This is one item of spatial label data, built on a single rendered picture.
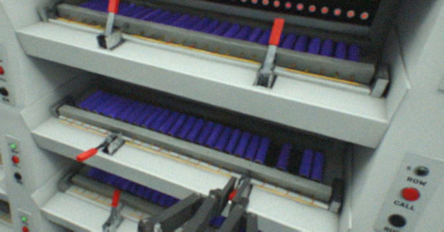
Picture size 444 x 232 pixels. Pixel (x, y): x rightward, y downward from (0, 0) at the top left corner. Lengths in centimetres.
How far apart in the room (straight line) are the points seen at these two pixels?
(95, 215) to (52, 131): 22
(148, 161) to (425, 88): 43
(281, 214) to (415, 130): 23
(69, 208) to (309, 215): 54
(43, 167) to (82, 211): 13
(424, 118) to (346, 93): 9
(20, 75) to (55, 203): 31
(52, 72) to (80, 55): 16
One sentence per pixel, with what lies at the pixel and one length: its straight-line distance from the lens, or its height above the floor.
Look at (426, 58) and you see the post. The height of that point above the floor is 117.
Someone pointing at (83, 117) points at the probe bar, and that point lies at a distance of 64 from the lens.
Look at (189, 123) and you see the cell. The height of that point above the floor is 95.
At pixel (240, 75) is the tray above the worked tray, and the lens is 41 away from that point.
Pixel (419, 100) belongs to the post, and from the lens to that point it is 38.
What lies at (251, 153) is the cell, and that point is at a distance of 52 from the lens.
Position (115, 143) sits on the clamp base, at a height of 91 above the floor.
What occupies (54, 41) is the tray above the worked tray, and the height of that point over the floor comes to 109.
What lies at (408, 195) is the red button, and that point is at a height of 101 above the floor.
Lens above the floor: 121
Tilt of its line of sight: 22 degrees down
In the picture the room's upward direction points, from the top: 9 degrees clockwise
